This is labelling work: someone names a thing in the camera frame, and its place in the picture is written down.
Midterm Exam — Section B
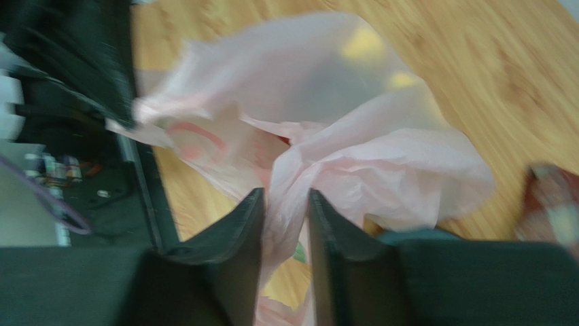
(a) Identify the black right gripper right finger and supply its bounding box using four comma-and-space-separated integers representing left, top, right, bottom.
309, 190, 578, 325

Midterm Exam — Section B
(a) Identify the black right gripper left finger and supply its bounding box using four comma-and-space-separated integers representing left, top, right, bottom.
1, 188, 265, 325

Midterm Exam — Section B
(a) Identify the red plaid cloth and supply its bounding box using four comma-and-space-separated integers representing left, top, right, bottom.
514, 164, 578, 259

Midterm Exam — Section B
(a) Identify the pink plastic bag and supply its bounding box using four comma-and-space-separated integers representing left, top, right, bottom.
105, 11, 496, 326

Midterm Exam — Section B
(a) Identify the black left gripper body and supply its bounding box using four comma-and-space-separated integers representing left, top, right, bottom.
1, 1, 137, 149

